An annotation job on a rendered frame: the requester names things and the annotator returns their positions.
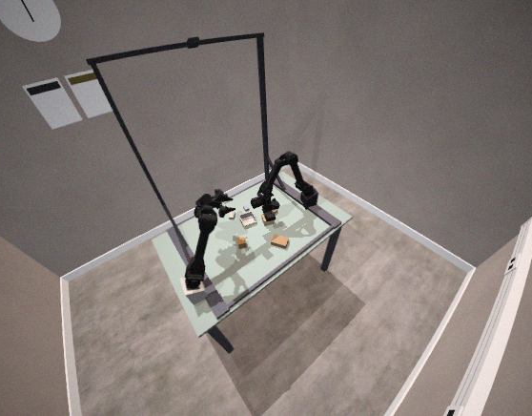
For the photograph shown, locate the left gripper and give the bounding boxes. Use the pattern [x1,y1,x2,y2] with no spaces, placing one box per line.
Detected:
[262,203,276,221]

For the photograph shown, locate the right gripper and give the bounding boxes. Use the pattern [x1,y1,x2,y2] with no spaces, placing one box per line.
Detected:
[209,195,235,218]

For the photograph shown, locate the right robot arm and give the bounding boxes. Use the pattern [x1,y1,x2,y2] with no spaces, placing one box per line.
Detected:
[185,189,224,291]

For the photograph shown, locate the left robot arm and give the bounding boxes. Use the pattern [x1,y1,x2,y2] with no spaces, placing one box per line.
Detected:
[251,151,314,211]

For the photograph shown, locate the white open box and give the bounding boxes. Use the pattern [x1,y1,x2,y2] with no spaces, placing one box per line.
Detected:
[239,211,256,227]

